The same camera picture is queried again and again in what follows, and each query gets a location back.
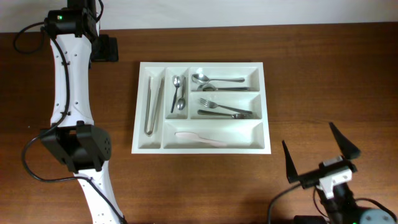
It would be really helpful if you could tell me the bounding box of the white plastic cutlery tray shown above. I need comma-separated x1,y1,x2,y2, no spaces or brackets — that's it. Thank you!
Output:
131,62,271,154

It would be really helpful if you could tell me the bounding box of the pink white spoon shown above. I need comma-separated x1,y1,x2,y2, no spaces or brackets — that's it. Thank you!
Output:
175,132,227,147

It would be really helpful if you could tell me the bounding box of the black camera cable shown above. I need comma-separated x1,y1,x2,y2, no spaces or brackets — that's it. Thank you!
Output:
12,0,128,224
267,182,397,224

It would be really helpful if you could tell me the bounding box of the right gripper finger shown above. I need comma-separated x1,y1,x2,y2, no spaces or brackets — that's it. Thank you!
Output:
329,122,361,160
282,140,299,184

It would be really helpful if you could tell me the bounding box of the small teaspoon dark handle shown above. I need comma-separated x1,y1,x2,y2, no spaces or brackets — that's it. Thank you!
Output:
170,76,181,113

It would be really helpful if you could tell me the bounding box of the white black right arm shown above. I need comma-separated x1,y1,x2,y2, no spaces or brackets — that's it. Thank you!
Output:
280,122,397,224

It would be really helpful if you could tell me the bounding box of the black right camera cable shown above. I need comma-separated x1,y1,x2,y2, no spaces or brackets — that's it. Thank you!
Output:
267,182,397,224

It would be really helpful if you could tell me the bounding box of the silver fork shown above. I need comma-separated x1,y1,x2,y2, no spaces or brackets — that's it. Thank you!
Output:
199,98,253,114
197,110,254,119

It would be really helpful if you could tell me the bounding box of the small silver teaspoon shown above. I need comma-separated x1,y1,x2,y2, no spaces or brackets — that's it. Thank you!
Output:
176,77,187,110

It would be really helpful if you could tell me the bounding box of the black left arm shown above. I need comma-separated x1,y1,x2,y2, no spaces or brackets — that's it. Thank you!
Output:
40,1,126,223

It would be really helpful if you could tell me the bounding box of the silver tablespoon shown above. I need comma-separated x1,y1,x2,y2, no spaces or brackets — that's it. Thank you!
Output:
197,84,249,91
192,73,245,84

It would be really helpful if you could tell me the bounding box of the black left camera cable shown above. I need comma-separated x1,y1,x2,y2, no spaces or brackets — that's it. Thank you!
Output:
12,0,128,224

